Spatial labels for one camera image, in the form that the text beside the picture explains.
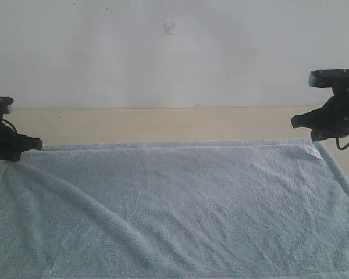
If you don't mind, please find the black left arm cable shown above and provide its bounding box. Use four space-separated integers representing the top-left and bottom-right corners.
1 117 18 136

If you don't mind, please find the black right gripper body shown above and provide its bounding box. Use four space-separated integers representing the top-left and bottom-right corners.
318 91 349 137

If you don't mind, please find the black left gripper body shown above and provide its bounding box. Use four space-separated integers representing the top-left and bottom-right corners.
0 120 21 162

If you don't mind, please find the white towel care label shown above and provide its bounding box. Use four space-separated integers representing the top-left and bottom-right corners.
304 145 323 160

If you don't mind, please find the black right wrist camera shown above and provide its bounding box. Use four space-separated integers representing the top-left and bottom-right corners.
308 69 349 96

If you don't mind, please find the light blue terry towel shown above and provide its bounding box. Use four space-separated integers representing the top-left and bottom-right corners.
0 139 349 278

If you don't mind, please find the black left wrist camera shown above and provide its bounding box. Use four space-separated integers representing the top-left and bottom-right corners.
0 96 15 117

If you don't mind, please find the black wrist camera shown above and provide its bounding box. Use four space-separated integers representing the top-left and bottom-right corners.
0 96 15 117
308 69 349 96

